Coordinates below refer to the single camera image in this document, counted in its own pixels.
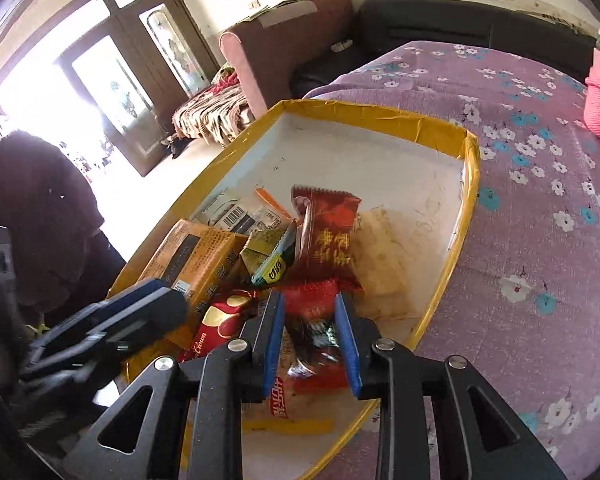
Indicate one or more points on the purple floral tablecloth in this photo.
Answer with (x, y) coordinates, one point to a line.
(530, 220)

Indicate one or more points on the white and red snack packet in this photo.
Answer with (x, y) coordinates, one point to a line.
(280, 397)

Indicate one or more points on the dark red chocolate bar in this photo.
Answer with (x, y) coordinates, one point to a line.
(220, 325)

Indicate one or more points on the orange cracker pack black label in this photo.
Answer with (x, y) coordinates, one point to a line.
(190, 260)

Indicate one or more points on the person's dark clothed torso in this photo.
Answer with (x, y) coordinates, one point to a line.
(45, 200)

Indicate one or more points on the patterned blanket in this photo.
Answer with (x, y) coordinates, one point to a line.
(210, 110)

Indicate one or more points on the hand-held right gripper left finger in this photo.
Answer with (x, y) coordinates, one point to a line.
(272, 350)

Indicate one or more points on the small white object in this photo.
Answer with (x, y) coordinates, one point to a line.
(341, 46)

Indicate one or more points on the green yellow snack packet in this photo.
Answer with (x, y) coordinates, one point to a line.
(272, 260)

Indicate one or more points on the red and black snack packet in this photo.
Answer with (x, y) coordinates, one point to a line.
(310, 340)

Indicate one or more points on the cream white snack packet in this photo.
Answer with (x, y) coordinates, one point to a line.
(230, 217)

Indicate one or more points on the wooden glass double door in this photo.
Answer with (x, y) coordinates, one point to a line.
(125, 25)

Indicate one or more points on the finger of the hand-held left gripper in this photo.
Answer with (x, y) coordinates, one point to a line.
(145, 305)

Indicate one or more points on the maroon sofa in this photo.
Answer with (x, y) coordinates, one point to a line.
(270, 60)

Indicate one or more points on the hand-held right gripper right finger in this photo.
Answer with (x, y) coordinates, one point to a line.
(347, 350)

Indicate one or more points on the large red snack packet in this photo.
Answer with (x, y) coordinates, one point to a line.
(330, 240)

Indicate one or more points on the yellow taped box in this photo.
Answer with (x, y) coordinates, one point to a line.
(380, 125)

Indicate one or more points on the black sofa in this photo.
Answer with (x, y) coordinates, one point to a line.
(430, 20)

